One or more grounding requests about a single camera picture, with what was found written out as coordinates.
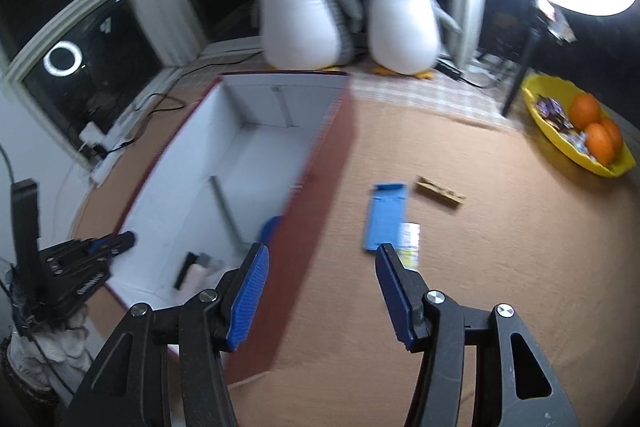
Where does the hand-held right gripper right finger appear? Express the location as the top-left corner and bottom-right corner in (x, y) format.
(375, 243), (581, 427)

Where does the patterned white lighter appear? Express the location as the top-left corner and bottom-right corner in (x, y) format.
(398, 222), (422, 273)

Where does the white power strip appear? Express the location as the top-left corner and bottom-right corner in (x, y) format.
(77, 121), (118, 185)

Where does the red cardboard box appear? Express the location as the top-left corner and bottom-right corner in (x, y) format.
(102, 69), (357, 388)

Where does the small black rectangular case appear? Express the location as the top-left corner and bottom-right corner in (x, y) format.
(172, 252), (200, 291)

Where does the small penguin plush toy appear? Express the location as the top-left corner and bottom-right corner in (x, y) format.
(362, 0), (461, 81)

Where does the wooden clothespin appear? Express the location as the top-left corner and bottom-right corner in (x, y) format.
(415, 175), (467, 208)

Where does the person's left hand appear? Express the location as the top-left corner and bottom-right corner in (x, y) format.
(7, 319), (88, 390)

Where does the orange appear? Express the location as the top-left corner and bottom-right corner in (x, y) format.
(600, 117), (624, 158)
(584, 122), (616, 166)
(570, 93), (602, 130)

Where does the blue round tape measure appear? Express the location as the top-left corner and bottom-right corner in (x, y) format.
(259, 215), (283, 248)

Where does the black cable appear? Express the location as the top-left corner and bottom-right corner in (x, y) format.
(102, 93), (187, 155)

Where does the white charger adapter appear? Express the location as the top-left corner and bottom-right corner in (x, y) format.
(187, 254), (228, 300)

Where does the pile of wrapped candies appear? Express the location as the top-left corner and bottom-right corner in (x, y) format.
(535, 94), (601, 162)

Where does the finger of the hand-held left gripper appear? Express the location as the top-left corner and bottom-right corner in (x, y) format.
(85, 231), (137, 259)

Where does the black tripod stand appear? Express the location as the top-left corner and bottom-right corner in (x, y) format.
(501, 0), (551, 118)

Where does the black power strip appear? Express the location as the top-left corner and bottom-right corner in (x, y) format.
(436, 58), (463, 80)

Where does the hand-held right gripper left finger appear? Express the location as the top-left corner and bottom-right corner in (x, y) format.
(60, 243), (271, 427)

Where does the grey metal rod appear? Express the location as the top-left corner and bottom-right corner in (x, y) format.
(209, 175), (246, 248)

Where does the blue utility knife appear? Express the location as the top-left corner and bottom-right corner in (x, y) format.
(362, 181), (408, 253)

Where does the yellow leaf-shaped bowl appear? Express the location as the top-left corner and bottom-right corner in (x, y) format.
(521, 73), (637, 179)

